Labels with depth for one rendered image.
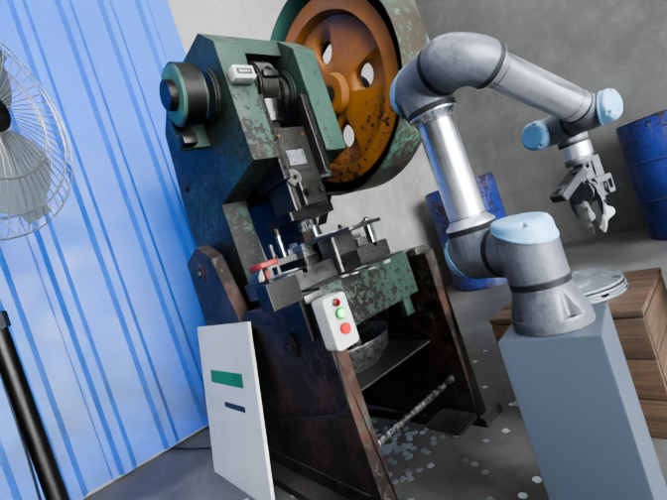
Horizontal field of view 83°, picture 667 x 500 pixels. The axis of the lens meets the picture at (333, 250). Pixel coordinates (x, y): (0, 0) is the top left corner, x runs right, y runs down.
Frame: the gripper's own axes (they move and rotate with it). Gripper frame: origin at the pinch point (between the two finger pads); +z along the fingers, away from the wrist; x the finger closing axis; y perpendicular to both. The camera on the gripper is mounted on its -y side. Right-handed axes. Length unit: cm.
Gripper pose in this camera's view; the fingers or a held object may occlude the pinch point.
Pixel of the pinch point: (596, 228)
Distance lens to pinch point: 129.7
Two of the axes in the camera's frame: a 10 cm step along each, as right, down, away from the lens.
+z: 3.3, 9.4, 0.2
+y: 9.1, -3.2, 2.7
